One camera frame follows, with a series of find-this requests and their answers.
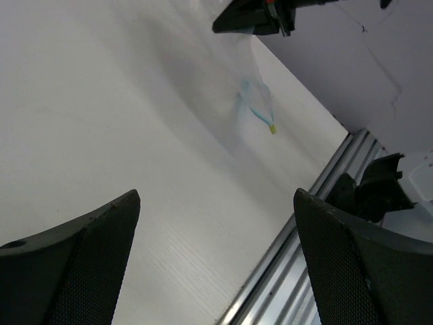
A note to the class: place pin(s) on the aluminium mounting rail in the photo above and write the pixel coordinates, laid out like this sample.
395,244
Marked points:
279,289

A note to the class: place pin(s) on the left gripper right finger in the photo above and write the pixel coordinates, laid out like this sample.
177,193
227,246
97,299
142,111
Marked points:
365,274

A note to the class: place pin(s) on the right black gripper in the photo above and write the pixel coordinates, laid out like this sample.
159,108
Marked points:
254,16

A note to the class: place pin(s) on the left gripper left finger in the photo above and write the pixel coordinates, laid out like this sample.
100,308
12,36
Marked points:
71,273

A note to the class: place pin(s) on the clear zip top bag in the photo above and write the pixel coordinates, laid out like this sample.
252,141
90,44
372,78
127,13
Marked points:
219,81

